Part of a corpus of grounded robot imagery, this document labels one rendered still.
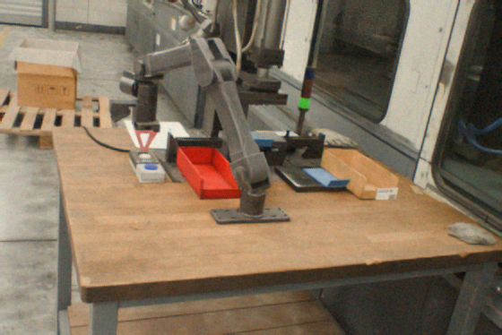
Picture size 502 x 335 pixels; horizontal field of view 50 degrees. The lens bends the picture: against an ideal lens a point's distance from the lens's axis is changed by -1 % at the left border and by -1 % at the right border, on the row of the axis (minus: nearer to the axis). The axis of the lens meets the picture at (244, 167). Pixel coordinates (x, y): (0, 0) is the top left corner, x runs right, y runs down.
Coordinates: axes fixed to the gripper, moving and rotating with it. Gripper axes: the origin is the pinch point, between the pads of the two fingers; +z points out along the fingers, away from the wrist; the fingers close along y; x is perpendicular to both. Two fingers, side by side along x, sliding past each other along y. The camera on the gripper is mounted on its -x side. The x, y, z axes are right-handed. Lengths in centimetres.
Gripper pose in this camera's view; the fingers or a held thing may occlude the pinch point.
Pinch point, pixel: (143, 149)
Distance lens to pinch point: 164.0
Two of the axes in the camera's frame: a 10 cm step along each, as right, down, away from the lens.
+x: 9.2, -0.1, 3.9
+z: -1.3, 9.3, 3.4
